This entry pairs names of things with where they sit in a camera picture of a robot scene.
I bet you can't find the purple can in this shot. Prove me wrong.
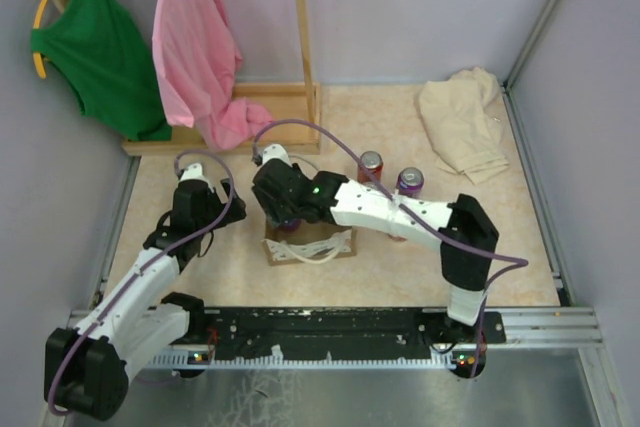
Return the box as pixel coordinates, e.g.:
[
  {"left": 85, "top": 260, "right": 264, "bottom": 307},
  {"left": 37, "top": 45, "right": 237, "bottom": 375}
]
[
  {"left": 396, "top": 167, "right": 424, "bottom": 198},
  {"left": 278, "top": 219, "right": 301, "bottom": 232}
]

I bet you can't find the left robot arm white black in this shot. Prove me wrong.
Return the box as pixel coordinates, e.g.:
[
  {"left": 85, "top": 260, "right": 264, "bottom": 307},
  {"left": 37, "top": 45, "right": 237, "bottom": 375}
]
[{"left": 44, "top": 164, "right": 246, "bottom": 421}]

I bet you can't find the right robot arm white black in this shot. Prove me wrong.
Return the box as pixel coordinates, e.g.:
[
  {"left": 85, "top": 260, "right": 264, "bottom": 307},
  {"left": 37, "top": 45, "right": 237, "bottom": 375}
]
[{"left": 252, "top": 158, "right": 499, "bottom": 343}]

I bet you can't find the wooden clothes rack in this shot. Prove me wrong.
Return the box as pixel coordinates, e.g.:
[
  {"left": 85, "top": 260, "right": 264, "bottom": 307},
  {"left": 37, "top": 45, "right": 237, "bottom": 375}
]
[{"left": 53, "top": 0, "right": 322, "bottom": 156}]

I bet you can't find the pink t-shirt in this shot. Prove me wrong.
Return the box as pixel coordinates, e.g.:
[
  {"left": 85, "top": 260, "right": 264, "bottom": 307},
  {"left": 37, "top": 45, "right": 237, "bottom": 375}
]
[{"left": 152, "top": 0, "right": 274, "bottom": 151}]

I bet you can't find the green tank top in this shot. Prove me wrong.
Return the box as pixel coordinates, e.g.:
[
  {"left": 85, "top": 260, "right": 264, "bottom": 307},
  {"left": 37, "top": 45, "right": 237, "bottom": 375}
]
[{"left": 30, "top": 0, "right": 172, "bottom": 142}]

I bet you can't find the beige folded cloth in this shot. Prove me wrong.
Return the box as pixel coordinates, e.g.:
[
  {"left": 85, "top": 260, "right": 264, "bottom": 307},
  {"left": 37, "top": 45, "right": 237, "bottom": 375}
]
[{"left": 416, "top": 67, "right": 509, "bottom": 185}]

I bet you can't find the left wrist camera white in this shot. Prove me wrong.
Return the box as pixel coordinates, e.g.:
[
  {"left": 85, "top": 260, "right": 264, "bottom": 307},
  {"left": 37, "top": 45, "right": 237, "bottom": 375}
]
[{"left": 179, "top": 162, "right": 211, "bottom": 187}]

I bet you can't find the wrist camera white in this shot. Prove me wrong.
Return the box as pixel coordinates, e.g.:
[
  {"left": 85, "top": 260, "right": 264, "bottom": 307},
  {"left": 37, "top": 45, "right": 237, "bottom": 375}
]
[
  {"left": 253, "top": 143, "right": 292, "bottom": 166},
  {"left": 179, "top": 162, "right": 211, "bottom": 187}
]

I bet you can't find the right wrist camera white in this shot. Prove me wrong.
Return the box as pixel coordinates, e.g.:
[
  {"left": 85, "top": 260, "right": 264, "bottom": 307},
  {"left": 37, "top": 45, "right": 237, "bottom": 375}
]
[{"left": 253, "top": 143, "right": 292, "bottom": 166}]

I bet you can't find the canvas bag with white handles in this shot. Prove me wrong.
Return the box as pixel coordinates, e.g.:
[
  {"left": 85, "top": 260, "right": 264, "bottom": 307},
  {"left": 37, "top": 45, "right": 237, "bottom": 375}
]
[{"left": 261, "top": 212, "right": 357, "bottom": 267}]

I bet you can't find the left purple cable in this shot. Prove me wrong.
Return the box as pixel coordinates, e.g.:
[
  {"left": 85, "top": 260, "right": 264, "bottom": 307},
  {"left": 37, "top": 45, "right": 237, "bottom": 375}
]
[{"left": 45, "top": 149, "right": 236, "bottom": 416}]

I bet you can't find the purple cable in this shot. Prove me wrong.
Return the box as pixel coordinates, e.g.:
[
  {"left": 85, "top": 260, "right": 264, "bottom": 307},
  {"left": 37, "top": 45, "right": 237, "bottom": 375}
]
[
  {"left": 45, "top": 149, "right": 236, "bottom": 416},
  {"left": 252, "top": 118, "right": 530, "bottom": 378}
]

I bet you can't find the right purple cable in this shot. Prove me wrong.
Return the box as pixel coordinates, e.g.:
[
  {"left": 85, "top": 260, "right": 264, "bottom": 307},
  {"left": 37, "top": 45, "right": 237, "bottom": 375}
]
[{"left": 252, "top": 118, "right": 530, "bottom": 378}]

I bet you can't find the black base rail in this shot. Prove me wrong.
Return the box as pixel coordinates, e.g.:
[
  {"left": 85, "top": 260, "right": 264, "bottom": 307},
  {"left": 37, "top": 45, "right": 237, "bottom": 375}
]
[{"left": 194, "top": 307, "right": 506, "bottom": 361}]

